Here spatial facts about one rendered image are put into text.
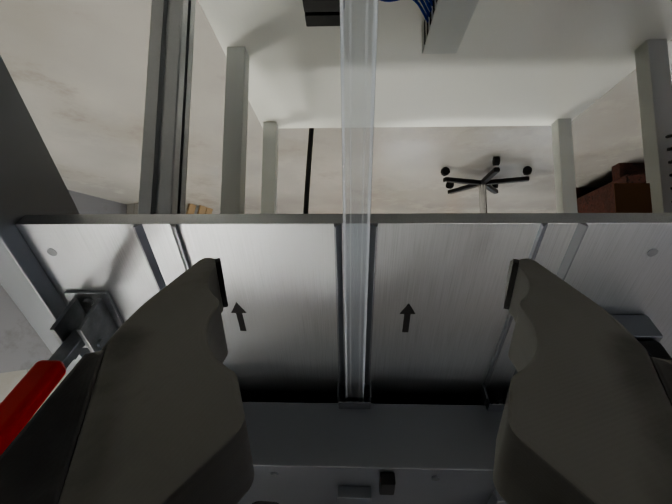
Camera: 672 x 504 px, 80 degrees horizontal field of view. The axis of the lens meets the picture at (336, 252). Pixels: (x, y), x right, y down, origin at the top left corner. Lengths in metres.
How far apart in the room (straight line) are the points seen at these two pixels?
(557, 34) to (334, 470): 0.67
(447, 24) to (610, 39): 0.30
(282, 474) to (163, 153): 0.37
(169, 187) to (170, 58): 0.16
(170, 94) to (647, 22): 0.67
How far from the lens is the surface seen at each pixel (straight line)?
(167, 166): 0.52
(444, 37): 0.64
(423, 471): 0.31
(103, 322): 0.30
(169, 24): 0.60
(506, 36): 0.74
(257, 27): 0.69
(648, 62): 0.83
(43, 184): 0.31
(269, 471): 0.32
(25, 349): 4.34
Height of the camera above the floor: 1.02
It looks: 7 degrees down
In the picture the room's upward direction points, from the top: 180 degrees counter-clockwise
